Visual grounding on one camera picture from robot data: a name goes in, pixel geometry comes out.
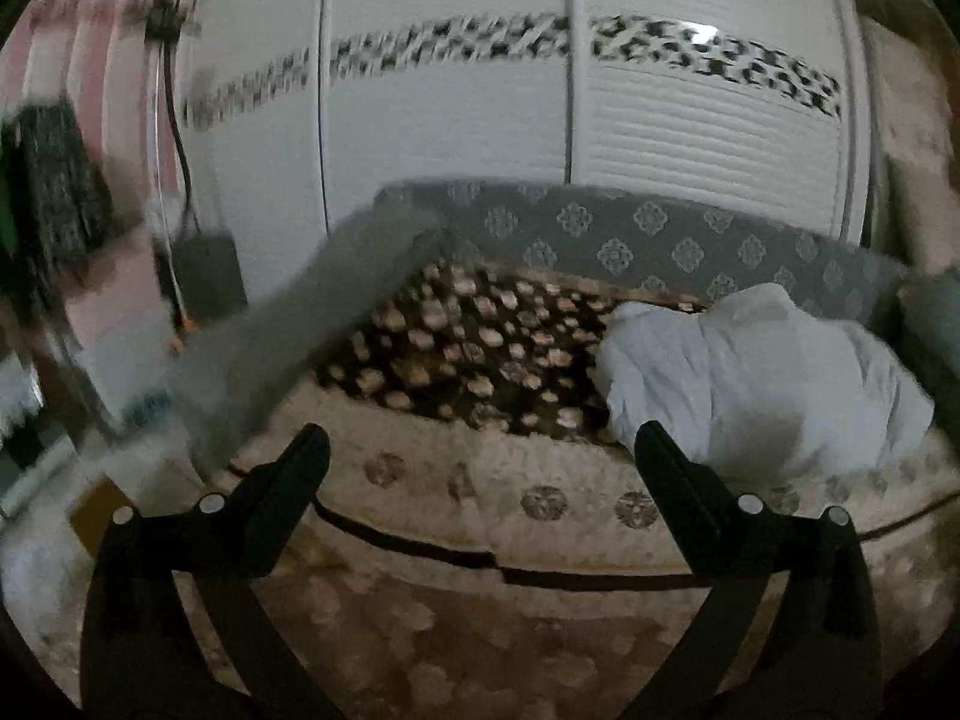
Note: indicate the pink storage box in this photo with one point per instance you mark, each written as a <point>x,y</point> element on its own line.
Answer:
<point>112,330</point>

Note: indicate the plain grey cloth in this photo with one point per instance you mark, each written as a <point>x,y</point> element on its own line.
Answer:
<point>300,315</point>

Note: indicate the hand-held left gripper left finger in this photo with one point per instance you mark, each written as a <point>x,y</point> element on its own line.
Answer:
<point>296,469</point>

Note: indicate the black white patterned cloth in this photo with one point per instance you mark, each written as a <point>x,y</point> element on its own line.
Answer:
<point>60,180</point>

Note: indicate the floral bed mattress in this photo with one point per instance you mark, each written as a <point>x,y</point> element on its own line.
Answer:
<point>465,345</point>

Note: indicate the white sliding-door wardrobe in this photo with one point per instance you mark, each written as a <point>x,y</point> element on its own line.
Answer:
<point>450,127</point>

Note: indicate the pink curtain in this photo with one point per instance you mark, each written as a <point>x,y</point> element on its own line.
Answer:
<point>97,52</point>

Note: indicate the black light stand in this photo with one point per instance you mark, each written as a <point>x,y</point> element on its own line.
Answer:
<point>166,19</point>

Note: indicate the white down jacket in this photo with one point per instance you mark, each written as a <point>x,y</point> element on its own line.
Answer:
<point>750,375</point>

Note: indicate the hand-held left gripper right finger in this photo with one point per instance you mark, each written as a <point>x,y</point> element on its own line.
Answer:
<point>671,476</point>

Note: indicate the grey-green pillow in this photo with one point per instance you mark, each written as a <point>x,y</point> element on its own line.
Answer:
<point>937,315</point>

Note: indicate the dark grey box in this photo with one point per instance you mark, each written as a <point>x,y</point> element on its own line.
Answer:
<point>206,274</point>

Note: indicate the grey padded bed rail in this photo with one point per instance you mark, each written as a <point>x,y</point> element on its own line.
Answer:
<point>600,225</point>

